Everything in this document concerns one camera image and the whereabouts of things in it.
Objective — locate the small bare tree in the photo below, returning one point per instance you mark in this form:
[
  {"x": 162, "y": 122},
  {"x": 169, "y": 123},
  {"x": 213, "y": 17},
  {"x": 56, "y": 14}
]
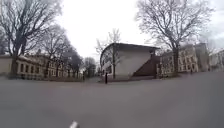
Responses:
[{"x": 114, "y": 65}]

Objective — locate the white building with dark roof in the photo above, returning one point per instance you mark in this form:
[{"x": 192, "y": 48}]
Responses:
[{"x": 131, "y": 61}]

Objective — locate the grey asphalt road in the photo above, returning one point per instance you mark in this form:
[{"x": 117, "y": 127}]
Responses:
[{"x": 110, "y": 103}]

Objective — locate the row of bare trees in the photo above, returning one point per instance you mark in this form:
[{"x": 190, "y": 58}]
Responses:
[{"x": 50, "y": 56}]

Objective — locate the large bare tree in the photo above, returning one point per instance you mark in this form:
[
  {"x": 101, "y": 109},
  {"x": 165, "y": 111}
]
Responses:
[
  {"x": 14, "y": 63},
  {"x": 175, "y": 61}
]

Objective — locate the robot's own part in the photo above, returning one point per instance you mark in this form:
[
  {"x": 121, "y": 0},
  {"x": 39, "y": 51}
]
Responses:
[{"x": 73, "y": 125}]

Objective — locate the multi-storey pale building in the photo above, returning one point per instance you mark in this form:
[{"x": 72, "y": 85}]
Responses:
[{"x": 186, "y": 60}]

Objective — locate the low yellow building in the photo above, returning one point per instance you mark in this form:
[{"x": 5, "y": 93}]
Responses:
[{"x": 28, "y": 67}]

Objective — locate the dark post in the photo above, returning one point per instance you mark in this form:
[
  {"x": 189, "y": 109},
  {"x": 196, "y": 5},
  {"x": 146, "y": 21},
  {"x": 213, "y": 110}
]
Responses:
[{"x": 106, "y": 78}]

